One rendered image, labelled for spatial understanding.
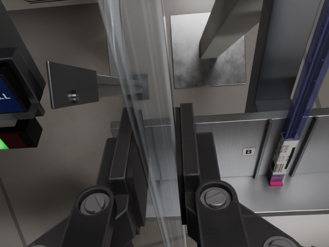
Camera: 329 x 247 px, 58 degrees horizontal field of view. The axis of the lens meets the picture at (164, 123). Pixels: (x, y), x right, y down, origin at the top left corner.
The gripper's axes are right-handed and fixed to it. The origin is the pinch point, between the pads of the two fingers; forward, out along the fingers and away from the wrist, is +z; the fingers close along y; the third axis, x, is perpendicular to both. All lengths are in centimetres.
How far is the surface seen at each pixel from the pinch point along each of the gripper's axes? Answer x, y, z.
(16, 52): -2.3, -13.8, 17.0
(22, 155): -66, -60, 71
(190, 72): -44, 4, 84
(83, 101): -13.6, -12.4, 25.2
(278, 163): -15.1, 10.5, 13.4
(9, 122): -11.4, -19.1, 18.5
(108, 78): -19.6, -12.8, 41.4
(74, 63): -39, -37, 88
